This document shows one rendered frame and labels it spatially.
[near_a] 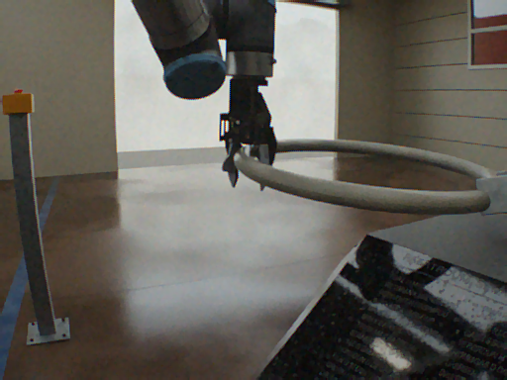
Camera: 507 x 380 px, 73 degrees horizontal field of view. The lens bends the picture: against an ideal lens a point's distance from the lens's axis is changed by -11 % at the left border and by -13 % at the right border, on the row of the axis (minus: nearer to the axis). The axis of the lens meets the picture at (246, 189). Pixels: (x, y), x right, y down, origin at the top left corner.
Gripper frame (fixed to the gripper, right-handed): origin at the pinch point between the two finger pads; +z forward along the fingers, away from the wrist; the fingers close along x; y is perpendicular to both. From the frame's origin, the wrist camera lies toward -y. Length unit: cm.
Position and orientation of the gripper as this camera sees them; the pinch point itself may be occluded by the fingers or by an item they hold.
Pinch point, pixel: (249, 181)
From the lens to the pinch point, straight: 76.9
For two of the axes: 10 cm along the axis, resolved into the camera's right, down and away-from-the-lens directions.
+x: 9.4, 1.2, -3.3
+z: -0.3, 9.6, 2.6
